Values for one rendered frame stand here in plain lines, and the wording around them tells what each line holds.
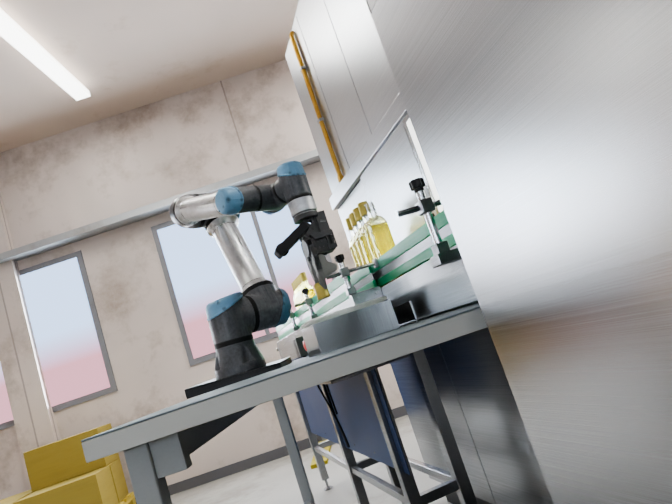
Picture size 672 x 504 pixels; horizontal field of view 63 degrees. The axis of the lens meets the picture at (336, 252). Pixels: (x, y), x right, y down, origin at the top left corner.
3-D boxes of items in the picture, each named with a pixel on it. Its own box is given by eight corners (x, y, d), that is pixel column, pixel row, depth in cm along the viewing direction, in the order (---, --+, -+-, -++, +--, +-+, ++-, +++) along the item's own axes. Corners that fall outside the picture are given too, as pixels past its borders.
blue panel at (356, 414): (460, 453, 169) (413, 320, 176) (409, 475, 164) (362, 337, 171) (339, 421, 320) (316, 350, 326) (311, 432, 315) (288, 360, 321)
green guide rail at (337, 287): (356, 293, 168) (347, 269, 169) (353, 294, 168) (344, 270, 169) (280, 339, 334) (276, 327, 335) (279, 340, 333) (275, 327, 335)
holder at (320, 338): (418, 321, 146) (408, 293, 147) (321, 354, 138) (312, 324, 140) (397, 327, 162) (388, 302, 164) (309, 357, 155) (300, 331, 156)
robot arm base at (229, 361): (207, 382, 157) (199, 348, 158) (227, 375, 172) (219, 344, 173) (257, 368, 155) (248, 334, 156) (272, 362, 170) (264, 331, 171)
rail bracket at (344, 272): (385, 283, 166) (372, 244, 168) (334, 299, 161) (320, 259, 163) (382, 285, 169) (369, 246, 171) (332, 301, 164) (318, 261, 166)
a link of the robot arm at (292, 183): (291, 170, 161) (306, 157, 154) (302, 205, 159) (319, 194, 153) (268, 172, 156) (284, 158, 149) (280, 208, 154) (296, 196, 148)
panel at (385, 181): (534, 169, 119) (478, 30, 124) (523, 172, 118) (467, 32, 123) (396, 260, 204) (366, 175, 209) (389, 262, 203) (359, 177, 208)
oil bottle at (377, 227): (407, 278, 167) (384, 212, 170) (391, 283, 165) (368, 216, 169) (401, 281, 172) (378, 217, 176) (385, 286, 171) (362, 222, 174)
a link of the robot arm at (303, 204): (289, 199, 149) (285, 208, 156) (294, 215, 148) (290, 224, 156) (315, 193, 151) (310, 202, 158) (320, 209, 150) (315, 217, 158)
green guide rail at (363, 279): (378, 287, 170) (369, 262, 171) (375, 288, 170) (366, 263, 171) (292, 336, 336) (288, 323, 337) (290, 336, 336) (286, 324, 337)
